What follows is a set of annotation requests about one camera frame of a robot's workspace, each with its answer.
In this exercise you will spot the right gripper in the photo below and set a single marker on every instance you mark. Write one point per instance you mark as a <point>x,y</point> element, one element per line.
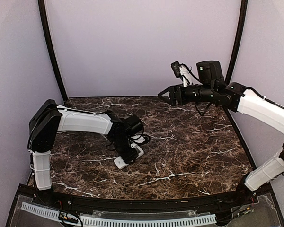
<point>173,90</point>

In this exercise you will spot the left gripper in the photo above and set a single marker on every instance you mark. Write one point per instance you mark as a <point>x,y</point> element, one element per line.
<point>128,156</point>

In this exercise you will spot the white remote control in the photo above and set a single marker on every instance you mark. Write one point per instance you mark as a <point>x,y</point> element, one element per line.
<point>120,164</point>

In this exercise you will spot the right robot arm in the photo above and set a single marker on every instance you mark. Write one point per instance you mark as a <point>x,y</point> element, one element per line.
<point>210,87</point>

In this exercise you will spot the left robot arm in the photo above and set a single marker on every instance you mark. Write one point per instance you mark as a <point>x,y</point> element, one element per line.
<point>125,135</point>

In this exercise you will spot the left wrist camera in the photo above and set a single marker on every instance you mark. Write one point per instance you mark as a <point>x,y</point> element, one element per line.
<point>139,140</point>

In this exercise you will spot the black front rail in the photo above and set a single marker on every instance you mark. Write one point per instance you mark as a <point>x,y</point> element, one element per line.
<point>82,204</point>

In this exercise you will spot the right black frame post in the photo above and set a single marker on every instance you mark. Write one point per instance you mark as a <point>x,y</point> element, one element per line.
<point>237,40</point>

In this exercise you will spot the black frame post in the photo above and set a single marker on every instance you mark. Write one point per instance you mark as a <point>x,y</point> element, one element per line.
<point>50,49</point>
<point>237,40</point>

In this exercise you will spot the white cable duct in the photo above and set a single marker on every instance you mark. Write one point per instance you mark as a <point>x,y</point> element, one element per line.
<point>100,219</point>

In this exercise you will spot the left black frame post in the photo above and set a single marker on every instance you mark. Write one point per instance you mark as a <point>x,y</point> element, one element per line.
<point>50,49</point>

